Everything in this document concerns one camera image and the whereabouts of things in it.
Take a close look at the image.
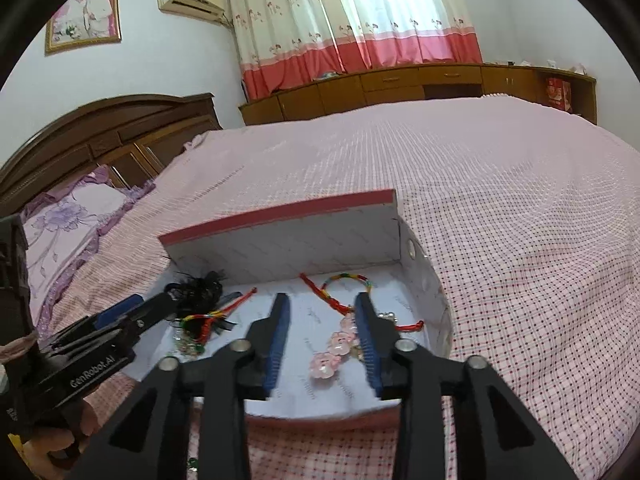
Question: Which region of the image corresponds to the green gem pendant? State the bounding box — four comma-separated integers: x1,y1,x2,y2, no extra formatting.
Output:
171,329,207,360

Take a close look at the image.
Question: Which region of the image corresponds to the brown wooden headboard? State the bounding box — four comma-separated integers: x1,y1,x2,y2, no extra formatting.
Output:
0,92,224,217

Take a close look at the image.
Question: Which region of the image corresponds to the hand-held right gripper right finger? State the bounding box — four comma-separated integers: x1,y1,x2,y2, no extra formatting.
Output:
353,292,577,480

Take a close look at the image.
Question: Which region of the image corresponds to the white air conditioner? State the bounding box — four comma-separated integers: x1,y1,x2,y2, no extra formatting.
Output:
155,0,227,24

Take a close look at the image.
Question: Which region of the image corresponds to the cream and red floral curtain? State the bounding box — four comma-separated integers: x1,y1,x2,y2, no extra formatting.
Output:
330,0,484,72
226,0,347,102

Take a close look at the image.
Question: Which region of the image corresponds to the red string bracelet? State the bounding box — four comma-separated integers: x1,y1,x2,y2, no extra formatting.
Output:
299,272,357,315

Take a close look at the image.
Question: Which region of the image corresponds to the red cardboard box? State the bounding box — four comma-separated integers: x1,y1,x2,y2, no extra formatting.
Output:
120,188,454,434

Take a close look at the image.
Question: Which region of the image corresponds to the person's left hand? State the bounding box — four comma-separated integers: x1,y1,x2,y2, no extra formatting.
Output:
20,394,104,480

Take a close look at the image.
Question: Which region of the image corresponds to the multicoloured braided ring bracelet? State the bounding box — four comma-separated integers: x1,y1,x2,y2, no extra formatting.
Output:
320,271,377,311

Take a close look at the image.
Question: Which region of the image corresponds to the purple floral pillow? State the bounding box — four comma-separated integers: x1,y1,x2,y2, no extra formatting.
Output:
19,164,157,343

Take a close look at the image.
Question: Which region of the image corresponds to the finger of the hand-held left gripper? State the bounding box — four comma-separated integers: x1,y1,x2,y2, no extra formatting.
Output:
97,291,179,347
62,294,146,343

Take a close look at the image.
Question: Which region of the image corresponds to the multicoloured braided cord bracelet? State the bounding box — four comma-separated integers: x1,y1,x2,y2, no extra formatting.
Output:
179,286,259,343

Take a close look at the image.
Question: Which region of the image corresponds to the pale pink flower bead bracelet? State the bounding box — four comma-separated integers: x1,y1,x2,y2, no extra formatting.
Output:
310,314,362,380

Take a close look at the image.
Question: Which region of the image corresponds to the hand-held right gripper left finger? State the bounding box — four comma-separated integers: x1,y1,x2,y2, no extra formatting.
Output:
72,292,293,480

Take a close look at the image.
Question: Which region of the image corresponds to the long wooden cabinet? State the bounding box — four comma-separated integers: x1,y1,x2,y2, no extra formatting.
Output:
238,62,599,128

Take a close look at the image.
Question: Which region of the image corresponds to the framed wall photo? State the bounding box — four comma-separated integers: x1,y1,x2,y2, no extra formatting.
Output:
44,0,123,55

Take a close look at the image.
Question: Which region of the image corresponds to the black feather hair accessory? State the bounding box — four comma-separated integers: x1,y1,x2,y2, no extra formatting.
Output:
164,269,237,322

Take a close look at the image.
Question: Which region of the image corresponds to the red gift box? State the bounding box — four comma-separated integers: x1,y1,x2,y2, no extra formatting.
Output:
544,76,574,111

